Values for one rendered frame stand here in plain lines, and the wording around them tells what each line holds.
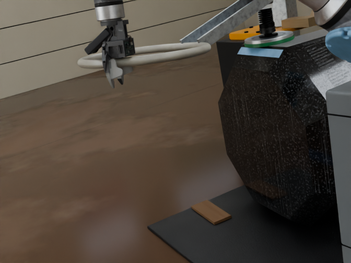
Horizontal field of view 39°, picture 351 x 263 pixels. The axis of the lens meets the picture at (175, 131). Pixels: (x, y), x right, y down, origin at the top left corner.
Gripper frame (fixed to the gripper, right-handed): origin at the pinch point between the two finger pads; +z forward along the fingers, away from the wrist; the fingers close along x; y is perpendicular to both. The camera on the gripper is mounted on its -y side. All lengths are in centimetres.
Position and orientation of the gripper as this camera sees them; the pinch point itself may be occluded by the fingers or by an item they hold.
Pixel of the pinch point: (115, 82)
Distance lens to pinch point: 165.3
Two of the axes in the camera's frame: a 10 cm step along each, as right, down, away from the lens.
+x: 3.9, -2.9, 8.8
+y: 9.1, -0.1, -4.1
